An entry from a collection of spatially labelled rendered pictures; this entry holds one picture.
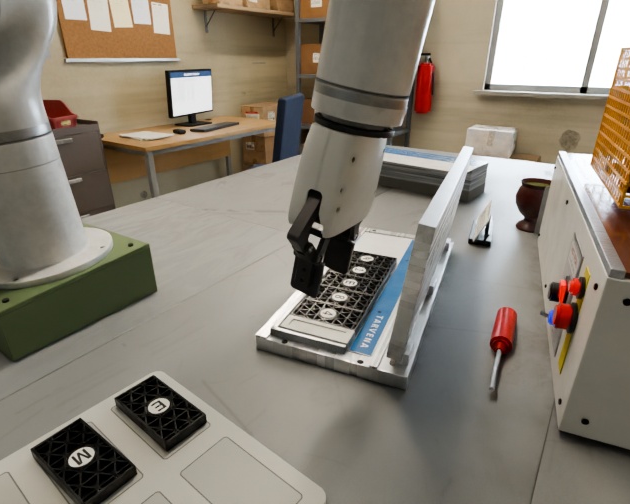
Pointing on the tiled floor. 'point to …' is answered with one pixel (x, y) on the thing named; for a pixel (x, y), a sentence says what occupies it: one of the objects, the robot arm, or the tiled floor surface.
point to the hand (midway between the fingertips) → (322, 266)
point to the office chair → (287, 128)
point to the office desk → (174, 148)
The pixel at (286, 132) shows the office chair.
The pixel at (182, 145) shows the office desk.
